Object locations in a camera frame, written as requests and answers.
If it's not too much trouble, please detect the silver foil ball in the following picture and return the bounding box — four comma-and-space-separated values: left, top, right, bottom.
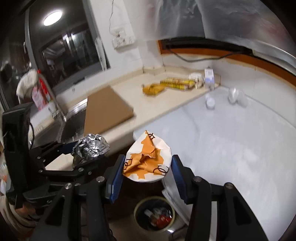
71, 133, 110, 168

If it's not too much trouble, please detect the orange white paper wrapper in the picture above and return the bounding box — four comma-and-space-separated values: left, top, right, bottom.
122, 131, 172, 183

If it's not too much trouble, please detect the small white plastic bottle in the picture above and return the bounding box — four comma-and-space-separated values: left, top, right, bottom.
205, 93, 215, 110

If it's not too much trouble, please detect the clear plastic bag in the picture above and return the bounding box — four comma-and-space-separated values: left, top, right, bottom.
228, 87, 248, 108

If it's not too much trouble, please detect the steel kitchen sink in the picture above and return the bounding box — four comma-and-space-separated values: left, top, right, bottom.
29, 99, 87, 148

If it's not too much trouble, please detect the white round trash bin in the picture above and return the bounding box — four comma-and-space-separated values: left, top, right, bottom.
133, 196, 176, 232

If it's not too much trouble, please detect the dark kitchen window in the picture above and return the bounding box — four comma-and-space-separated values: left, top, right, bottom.
27, 1, 110, 94

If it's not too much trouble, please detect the person's left hand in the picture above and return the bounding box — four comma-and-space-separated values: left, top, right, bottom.
1, 196, 37, 240

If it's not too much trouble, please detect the red snack wrapper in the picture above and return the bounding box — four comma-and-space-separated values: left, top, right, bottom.
151, 214, 172, 229

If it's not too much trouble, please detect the white washing machine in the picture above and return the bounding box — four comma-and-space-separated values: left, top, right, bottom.
133, 87, 295, 240

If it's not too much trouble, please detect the brown cardboard sheet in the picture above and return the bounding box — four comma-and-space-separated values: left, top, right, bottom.
84, 86, 134, 136

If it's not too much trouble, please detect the white cloth on faucet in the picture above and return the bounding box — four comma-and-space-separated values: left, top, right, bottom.
16, 69, 38, 98

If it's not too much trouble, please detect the small white blue carton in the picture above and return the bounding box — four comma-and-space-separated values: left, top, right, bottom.
204, 68, 215, 90

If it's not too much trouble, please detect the white wall power strip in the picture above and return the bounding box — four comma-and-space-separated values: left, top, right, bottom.
110, 27, 135, 49

